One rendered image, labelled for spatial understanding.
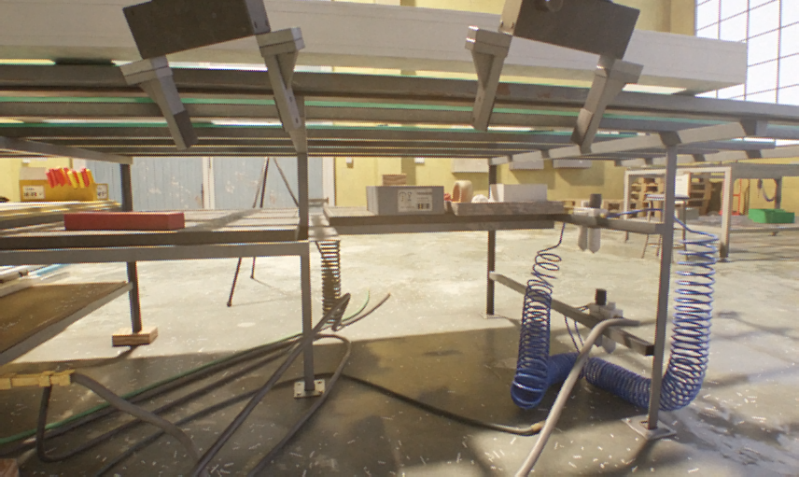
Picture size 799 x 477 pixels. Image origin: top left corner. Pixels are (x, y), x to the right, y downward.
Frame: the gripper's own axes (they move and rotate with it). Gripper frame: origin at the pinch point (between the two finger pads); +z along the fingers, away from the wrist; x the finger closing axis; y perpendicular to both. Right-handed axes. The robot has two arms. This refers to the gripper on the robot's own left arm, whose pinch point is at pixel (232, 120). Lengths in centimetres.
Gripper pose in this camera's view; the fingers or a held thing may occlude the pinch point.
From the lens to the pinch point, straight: 51.4
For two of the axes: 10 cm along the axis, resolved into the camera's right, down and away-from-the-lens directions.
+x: -9.8, 1.1, 1.5
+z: 1.6, 8.6, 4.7
